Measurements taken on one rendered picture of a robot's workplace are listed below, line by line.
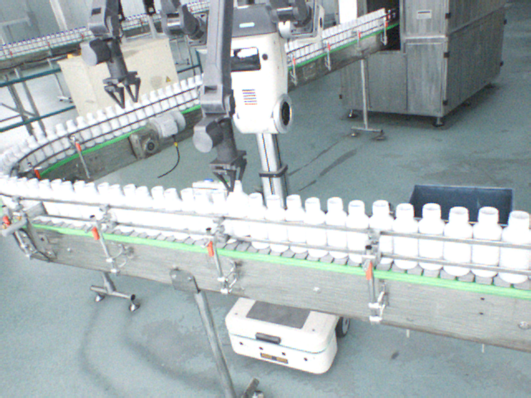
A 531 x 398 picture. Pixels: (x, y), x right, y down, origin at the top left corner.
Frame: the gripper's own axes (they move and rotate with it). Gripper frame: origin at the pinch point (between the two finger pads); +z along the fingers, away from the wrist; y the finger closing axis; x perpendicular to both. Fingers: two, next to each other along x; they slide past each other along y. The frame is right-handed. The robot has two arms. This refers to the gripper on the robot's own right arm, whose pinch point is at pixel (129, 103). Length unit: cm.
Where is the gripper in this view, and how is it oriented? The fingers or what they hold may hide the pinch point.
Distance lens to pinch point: 157.3
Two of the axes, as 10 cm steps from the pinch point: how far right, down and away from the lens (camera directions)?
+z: 1.6, 8.6, 4.8
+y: -4.2, 5.0, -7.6
